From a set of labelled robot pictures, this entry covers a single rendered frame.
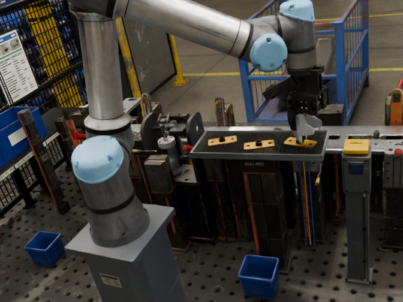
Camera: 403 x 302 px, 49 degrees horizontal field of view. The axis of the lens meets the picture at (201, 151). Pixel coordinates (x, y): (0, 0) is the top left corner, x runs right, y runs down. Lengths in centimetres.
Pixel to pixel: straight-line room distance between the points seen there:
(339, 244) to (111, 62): 96
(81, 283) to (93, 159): 75
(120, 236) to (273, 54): 54
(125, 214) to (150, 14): 46
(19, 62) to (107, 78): 121
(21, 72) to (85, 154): 126
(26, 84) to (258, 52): 154
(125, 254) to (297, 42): 63
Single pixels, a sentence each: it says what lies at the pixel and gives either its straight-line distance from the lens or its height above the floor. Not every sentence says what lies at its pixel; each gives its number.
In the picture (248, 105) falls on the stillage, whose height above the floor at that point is 32.
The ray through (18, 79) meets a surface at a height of 124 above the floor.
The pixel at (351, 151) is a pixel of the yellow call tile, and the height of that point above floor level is 116.
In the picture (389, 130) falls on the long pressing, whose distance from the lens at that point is 161.
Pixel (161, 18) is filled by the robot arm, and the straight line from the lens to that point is 89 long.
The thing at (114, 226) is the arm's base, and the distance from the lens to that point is 106.
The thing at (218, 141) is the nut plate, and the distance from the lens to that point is 129.
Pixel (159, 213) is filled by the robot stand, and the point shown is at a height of 110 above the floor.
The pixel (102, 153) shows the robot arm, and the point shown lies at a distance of 101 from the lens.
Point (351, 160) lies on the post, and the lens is 119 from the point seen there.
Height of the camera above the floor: 175
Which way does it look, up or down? 28 degrees down
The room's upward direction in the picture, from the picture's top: 12 degrees counter-clockwise
